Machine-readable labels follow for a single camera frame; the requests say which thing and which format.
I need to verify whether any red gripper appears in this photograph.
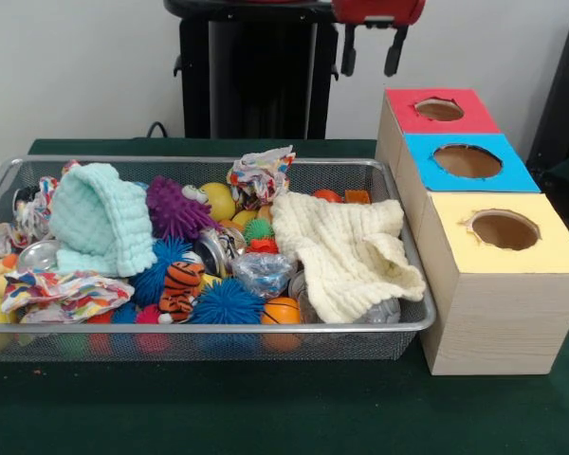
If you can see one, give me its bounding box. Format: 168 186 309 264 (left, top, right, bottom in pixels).
331 0 427 78

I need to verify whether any colourful printed cloth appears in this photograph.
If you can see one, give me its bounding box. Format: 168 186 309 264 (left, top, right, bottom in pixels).
0 268 137 323
0 159 83 258
226 144 297 212

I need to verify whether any wooden box with three holes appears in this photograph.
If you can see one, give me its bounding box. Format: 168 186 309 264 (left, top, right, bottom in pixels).
374 87 569 376

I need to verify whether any cream knitted cloth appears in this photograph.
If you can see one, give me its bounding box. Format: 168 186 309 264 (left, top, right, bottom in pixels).
269 191 428 325

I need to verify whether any yellow ball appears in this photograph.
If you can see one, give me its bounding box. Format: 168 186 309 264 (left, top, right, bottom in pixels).
198 182 236 223

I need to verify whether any purple spiky toy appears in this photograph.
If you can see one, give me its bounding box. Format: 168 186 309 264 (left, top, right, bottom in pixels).
145 175 222 243

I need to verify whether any small orange basketball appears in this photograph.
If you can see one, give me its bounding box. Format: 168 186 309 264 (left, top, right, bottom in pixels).
260 297 303 327

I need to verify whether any blue spiky ball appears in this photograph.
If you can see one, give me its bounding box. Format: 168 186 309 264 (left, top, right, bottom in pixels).
189 278 266 326

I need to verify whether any tiger plush toy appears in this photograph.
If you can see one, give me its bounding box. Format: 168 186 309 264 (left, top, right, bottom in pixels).
158 261 208 324

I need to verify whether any mint green cloth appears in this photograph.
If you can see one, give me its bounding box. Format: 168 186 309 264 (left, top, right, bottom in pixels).
48 162 158 279

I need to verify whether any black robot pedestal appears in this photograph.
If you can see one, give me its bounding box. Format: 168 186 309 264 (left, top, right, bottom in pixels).
163 0 364 140

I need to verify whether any wire mesh bin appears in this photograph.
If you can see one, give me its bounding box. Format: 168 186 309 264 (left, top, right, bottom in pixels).
0 155 438 364

